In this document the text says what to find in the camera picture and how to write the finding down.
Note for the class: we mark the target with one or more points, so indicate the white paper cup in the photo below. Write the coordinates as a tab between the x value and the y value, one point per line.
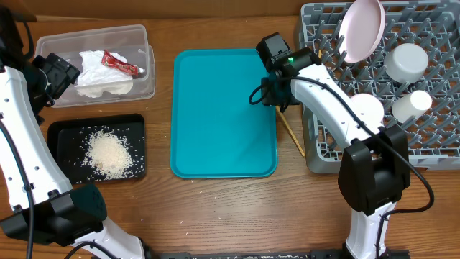
413	105

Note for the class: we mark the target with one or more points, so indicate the black rectangular tray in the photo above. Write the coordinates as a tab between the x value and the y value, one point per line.
65	141

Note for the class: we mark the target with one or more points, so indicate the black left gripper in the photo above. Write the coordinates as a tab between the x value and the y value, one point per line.
62	73

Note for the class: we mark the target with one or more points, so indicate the grey small bowl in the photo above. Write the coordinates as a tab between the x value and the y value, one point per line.
406	63

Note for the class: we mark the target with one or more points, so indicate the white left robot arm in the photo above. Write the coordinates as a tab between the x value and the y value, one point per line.
47	209

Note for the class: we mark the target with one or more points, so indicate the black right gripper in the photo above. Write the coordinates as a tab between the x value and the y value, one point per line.
269	101

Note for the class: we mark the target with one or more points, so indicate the red snack wrapper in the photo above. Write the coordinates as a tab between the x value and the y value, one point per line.
110	61

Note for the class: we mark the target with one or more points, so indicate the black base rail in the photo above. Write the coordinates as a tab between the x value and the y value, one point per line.
314	254

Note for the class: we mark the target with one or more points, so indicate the white napkin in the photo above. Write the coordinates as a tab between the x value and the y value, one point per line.
98	78

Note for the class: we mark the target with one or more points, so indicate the grey dishwasher rack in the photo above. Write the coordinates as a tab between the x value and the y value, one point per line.
433	138

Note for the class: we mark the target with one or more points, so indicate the teal plastic tray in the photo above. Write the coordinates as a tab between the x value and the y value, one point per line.
215	131

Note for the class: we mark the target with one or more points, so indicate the pile of rice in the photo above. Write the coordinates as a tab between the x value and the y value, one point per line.
107	154

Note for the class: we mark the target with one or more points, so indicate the white round plate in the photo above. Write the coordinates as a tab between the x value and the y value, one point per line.
362	28

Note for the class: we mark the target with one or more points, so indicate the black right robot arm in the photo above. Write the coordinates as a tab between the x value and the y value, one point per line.
373	172

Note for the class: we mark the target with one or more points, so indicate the pink bowl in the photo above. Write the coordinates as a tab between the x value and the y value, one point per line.
370	107

